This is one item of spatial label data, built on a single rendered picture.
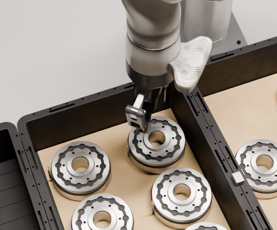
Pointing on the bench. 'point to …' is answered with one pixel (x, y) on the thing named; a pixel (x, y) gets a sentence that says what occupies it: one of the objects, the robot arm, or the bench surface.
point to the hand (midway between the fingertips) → (150, 110)
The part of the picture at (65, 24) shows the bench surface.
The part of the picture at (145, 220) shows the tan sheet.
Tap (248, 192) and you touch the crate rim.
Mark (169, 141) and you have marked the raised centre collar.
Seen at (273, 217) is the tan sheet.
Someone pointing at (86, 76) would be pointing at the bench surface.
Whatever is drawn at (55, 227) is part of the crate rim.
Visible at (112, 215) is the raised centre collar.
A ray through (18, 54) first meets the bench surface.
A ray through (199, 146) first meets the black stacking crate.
